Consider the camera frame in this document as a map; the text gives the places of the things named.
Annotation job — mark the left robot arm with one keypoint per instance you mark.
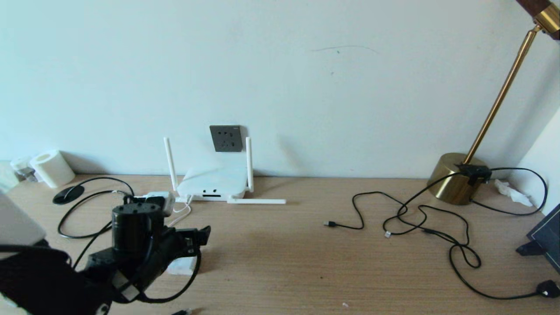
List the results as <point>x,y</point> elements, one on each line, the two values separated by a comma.
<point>43,280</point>

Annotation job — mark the dark blue box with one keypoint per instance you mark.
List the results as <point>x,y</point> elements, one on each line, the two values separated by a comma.
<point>547,234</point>

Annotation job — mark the white router with antennas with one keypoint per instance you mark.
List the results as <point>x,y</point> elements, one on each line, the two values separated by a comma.
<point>214,181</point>

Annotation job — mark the brass desk lamp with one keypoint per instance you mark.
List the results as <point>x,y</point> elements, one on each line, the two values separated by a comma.
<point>453,178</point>

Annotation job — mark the small clear plastic jar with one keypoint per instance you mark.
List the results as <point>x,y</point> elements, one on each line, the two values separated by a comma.
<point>21,168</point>

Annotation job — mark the crumpled white tissue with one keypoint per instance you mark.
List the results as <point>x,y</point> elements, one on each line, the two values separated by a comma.
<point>511,191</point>

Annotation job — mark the grey wall socket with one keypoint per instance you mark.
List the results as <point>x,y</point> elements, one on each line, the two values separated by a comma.
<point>226,138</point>

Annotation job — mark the white toilet paper roll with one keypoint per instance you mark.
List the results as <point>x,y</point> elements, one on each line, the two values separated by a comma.
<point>51,169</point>

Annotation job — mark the black oval desk grommet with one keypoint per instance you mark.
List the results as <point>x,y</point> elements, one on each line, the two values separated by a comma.
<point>68,195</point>

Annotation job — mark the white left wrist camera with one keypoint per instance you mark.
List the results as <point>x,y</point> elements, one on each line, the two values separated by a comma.
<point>157,202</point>

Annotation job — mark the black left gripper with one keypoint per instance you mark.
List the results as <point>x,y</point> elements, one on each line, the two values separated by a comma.
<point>173,247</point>

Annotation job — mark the black clip on lamp base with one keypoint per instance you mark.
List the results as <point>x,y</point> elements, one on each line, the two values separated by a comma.
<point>474,173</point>

